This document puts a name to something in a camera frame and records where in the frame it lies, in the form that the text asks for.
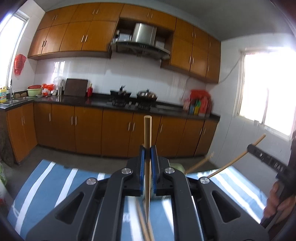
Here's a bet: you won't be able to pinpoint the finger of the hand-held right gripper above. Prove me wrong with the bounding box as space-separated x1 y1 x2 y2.
247 143 285 174

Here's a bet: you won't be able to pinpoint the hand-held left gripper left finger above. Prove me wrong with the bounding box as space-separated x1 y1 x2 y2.
25 145 146 241

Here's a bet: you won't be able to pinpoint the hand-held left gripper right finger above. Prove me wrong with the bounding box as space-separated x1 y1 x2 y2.
150 145 270 241

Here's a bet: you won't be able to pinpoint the wooden chopstick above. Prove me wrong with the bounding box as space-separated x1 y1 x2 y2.
184 155 213 175
143 115 153 223
208 134 266 179
136 203 149 241
147 222 155 241

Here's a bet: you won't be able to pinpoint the person's right hand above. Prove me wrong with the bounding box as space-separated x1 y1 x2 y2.
263 180 295 223

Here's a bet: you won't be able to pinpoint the wide window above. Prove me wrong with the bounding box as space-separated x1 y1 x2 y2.
236 46 296 142

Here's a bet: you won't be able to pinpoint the wooden base cabinets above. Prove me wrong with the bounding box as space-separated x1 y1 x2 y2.
6 102 219 166

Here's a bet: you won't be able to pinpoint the black gas stove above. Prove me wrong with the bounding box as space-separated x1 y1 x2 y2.
107 98 184 111

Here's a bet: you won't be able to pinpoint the wok with glass lid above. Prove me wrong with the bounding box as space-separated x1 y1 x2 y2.
136 88 159 101

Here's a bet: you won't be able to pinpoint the black kitchen countertop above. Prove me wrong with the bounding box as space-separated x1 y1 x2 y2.
0 91 220 122

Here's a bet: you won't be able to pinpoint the red bag over condiments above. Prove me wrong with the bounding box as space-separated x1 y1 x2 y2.
190 89 210 100

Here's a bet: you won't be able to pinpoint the dark cutting board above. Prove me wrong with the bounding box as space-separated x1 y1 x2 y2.
63 78 89 97

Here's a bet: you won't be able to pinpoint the blue white striped tablecloth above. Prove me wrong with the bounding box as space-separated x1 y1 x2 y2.
7 159 276 241

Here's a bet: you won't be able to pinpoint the white plastic bag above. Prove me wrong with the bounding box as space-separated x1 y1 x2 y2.
53 76 65 95

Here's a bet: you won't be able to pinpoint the red plastic bag on counter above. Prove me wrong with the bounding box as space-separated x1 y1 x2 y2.
42 83 56 97

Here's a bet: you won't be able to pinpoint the green basin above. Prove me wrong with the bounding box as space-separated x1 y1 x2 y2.
27 85 43 97

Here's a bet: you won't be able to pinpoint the steel range hood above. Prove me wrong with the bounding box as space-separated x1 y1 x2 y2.
110 22 171 61

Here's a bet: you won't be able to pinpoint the steel kitchen sink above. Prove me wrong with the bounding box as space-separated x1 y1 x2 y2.
0 96 36 107

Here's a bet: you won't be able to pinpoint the red hanging bag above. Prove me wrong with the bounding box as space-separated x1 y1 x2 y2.
14 53 26 76

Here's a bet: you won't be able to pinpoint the narrow window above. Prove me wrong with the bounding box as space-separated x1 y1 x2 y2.
0 11 31 89

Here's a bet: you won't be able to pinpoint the black wok with handle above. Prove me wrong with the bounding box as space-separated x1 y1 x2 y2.
110 85 133 97

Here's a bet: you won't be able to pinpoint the white wall cable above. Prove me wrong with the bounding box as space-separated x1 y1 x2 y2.
218 54 241 84

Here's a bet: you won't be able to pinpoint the short wooden wall cabinets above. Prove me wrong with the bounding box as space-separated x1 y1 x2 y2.
160 18 221 84

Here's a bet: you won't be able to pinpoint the long wooden wall cabinets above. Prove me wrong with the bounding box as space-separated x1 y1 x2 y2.
28 2 176 60

